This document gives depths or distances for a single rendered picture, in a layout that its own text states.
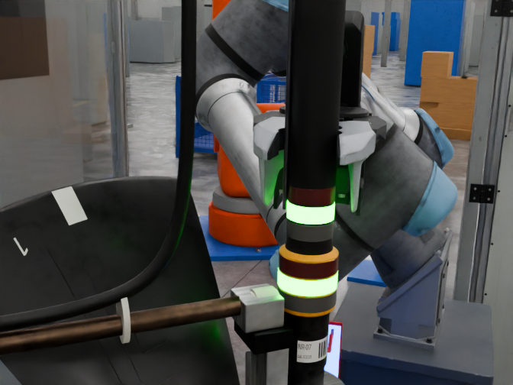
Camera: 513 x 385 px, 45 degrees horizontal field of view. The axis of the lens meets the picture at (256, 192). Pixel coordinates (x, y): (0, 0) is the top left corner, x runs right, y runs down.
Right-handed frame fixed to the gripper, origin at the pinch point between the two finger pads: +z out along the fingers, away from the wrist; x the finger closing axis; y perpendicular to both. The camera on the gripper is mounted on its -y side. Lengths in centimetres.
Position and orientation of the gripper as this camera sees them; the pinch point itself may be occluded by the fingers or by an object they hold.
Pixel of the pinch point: (306, 143)
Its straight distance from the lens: 40.5
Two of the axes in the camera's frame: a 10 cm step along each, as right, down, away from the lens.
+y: -0.2, 9.7, 2.6
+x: -9.8, -0.7, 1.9
